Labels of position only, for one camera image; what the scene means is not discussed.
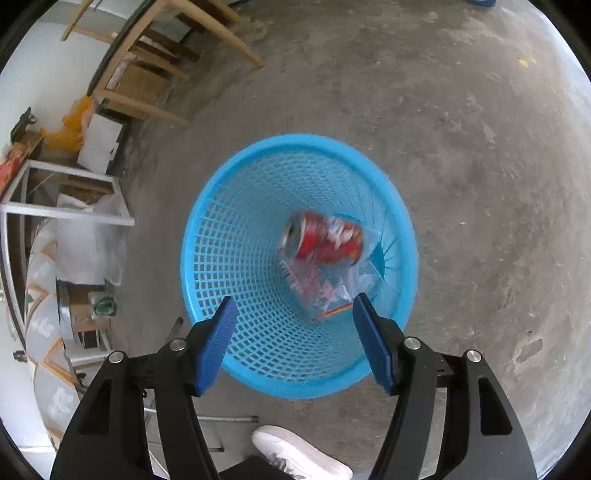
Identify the white shoe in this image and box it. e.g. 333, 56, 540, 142
252, 425, 354, 480

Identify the blue plastic mesh basket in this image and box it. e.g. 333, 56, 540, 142
181, 134, 419, 400

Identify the clear plastic bag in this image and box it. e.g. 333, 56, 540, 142
55, 194, 127, 284

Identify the red printed box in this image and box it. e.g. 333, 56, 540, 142
0, 154, 25, 195

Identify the clear plastic wrapper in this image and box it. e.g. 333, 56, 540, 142
279, 231, 398, 323

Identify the wooden chair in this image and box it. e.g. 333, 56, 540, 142
62, 0, 265, 126

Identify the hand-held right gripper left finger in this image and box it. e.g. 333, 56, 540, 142
50, 296, 239, 480

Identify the red drink can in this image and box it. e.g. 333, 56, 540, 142
279, 211, 365, 267

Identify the white foam board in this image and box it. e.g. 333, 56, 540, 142
78, 113, 126, 174

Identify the patterned grey panel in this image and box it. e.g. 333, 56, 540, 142
25, 222, 84, 439

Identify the cardboard box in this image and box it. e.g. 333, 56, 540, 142
115, 62, 169, 109

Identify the orange plastic bag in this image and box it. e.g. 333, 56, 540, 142
41, 95, 95, 151

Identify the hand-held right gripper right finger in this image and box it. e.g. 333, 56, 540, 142
352, 292, 539, 480

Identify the metal rod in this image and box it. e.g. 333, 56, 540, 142
143, 414, 260, 424

